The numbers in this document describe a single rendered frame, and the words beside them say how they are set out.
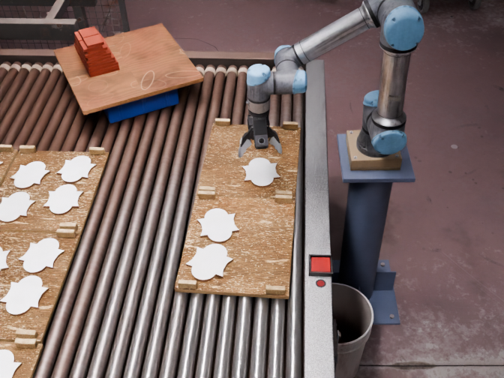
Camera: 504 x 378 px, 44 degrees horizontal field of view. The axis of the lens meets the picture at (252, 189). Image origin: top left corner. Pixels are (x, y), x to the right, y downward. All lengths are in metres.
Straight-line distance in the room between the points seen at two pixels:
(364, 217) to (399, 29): 0.92
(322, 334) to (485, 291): 1.53
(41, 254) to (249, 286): 0.68
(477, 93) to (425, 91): 0.34
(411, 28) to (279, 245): 0.78
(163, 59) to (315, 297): 1.29
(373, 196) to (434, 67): 2.29
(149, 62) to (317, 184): 0.92
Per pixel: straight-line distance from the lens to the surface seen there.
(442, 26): 5.21
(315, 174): 2.32
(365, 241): 2.72
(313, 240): 2.09
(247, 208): 2.16
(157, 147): 2.47
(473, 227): 3.54
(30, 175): 2.43
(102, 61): 2.68
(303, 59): 2.14
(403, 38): 1.98
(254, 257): 2.01
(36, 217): 2.27
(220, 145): 2.42
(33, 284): 2.06
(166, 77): 2.63
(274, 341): 1.85
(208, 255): 2.01
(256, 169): 2.29
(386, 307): 3.08
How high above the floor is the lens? 2.47
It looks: 44 degrees down
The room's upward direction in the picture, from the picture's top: 2 degrees counter-clockwise
